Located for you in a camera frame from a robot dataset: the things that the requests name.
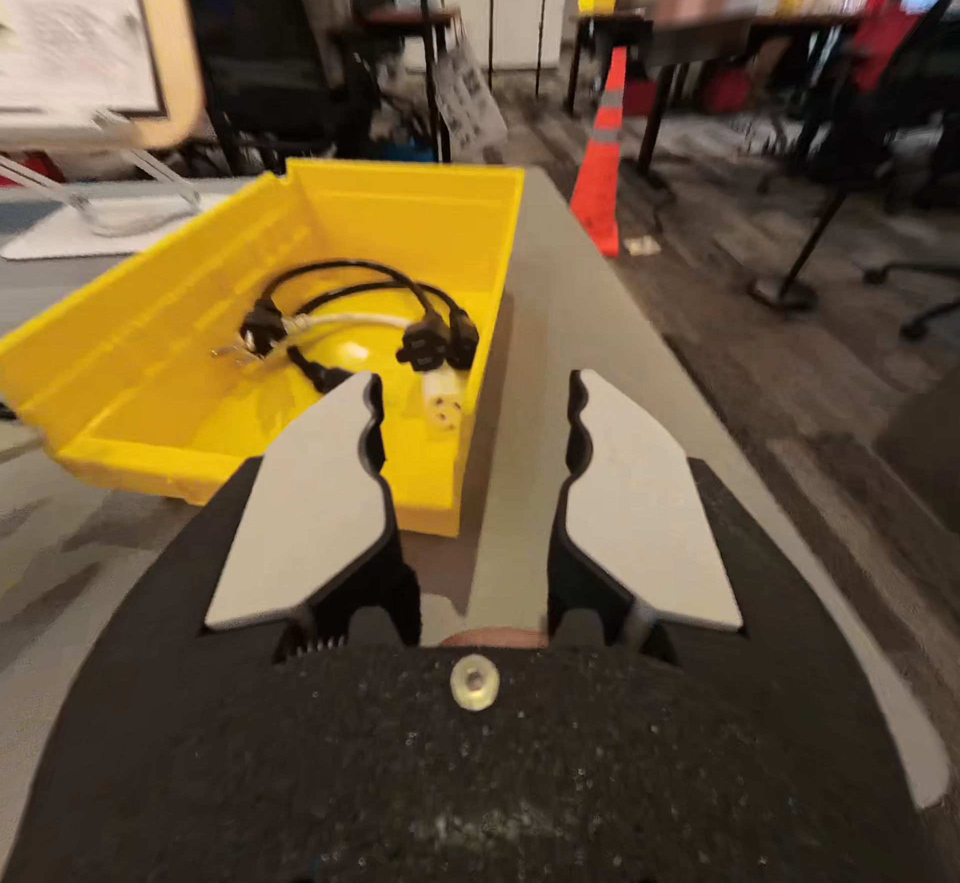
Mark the wooden framed instruction board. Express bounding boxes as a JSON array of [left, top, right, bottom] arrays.
[[0, 0, 205, 149]]

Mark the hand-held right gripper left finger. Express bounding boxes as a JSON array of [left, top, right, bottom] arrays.
[[202, 370, 423, 650]]

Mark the black extension cord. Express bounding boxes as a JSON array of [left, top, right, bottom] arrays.
[[210, 260, 451, 374], [285, 281, 481, 393]]

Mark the yellow plastic bin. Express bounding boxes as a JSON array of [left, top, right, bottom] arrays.
[[0, 159, 526, 539]]

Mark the small dark table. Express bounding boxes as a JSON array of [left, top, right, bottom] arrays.
[[352, 5, 460, 164]]

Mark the white printed marker sheet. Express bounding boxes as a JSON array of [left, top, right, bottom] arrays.
[[433, 35, 510, 149]]

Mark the white extension cord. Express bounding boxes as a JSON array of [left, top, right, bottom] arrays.
[[281, 309, 462, 434]]

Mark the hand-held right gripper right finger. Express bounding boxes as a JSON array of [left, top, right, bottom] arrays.
[[546, 369, 745, 650]]

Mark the black stand pole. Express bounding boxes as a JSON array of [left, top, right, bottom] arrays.
[[748, 0, 960, 314]]

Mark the dark wooden table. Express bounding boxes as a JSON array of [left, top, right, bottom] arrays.
[[566, 9, 864, 175]]

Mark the black office chair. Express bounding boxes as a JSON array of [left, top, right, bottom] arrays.
[[174, 0, 376, 172]]

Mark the red chair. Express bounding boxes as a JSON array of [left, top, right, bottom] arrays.
[[851, 0, 927, 97]]

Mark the black chair base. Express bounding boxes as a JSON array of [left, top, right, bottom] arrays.
[[862, 260, 960, 343]]

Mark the orange traffic cone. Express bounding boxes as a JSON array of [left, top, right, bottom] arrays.
[[568, 45, 628, 259]]

